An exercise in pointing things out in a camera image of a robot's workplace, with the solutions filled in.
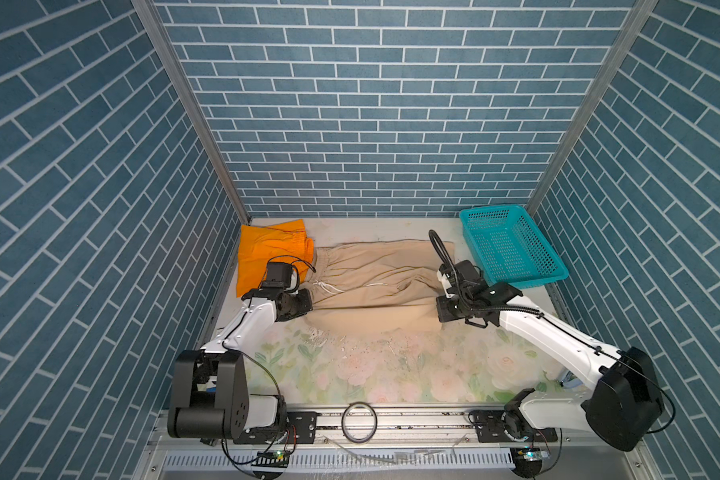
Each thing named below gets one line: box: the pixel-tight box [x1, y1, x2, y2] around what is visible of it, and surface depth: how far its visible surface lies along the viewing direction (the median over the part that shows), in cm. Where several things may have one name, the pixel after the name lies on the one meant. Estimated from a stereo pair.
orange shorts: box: [236, 219, 314, 297], surface depth 107 cm
